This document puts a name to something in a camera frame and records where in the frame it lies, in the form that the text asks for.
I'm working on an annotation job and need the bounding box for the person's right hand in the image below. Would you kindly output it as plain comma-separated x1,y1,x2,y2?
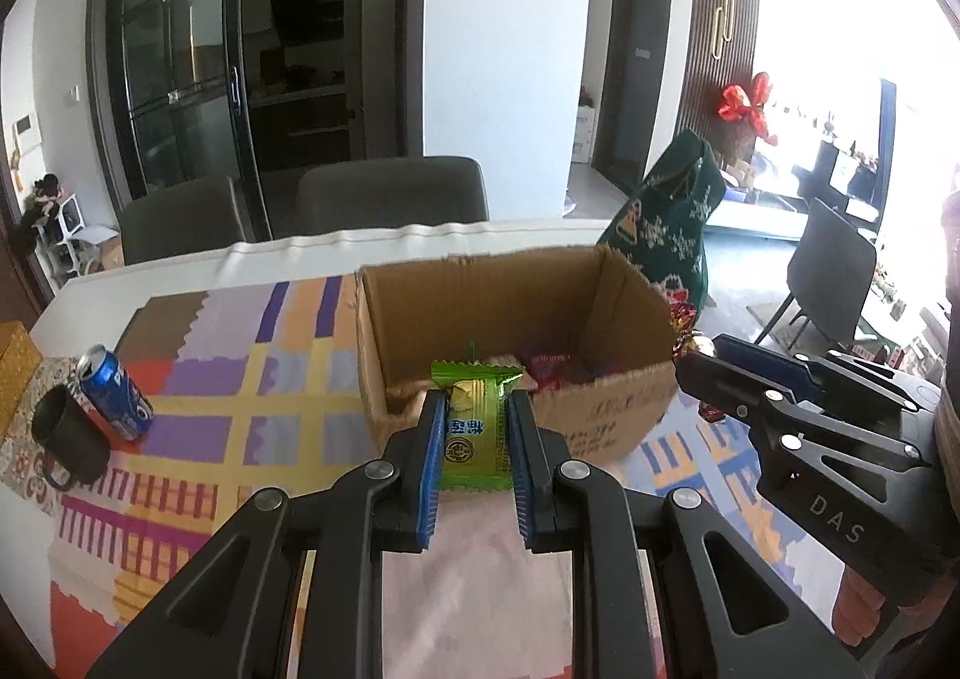
831,565,902,651

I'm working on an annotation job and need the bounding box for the black chair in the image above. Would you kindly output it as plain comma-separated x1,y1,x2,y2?
754,197,878,350

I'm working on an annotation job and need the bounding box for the dark slatted wall panel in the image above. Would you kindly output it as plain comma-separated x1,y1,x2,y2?
673,0,758,164

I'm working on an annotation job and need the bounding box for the red snack packet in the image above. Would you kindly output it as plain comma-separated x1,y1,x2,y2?
525,351,627,393

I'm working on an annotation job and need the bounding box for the white storage box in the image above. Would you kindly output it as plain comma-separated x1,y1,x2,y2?
571,104,598,164

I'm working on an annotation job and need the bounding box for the colourful checked tablecloth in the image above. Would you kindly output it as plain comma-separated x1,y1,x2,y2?
49,274,845,679

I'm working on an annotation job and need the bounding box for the person's right forearm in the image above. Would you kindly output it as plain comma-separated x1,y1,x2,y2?
932,390,960,575

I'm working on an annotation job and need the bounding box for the red foil candy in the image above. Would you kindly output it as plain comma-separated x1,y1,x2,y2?
667,283,725,423

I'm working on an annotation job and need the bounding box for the grey dining chair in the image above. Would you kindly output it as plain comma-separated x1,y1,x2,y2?
295,155,490,237
120,175,253,266

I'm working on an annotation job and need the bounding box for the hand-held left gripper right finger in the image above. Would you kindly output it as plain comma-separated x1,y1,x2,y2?
506,390,867,679

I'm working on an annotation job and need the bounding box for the light green candy packet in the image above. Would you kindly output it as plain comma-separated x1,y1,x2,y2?
431,358,526,494

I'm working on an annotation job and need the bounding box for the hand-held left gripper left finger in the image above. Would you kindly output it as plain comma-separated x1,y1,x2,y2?
86,390,451,679

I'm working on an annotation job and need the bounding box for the black mug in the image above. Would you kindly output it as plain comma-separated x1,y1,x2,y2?
30,388,112,492

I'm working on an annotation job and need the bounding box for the patterned table mat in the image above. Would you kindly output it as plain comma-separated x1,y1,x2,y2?
0,356,85,516

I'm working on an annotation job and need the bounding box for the black sliding glass door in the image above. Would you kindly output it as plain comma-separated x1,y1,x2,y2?
86,0,272,239

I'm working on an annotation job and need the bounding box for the gold box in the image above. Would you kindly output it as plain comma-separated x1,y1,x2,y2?
0,321,41,437

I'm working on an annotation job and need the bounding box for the red bow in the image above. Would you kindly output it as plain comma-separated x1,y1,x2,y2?
720,71,779,149

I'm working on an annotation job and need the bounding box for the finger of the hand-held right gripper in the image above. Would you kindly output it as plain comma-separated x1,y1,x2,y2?
712,332,942,425
675,353,927,470

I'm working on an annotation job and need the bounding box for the white shelf unit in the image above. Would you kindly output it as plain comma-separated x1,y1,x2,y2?
34,193,122,287

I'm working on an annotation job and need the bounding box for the blue soda can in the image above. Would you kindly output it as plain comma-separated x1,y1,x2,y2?
79,345,155,442

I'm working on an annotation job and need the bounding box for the dark interior door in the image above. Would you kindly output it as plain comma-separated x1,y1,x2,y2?
591,0,668,190

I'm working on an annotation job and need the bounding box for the cardboard box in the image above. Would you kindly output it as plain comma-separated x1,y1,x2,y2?
354,245,680,468

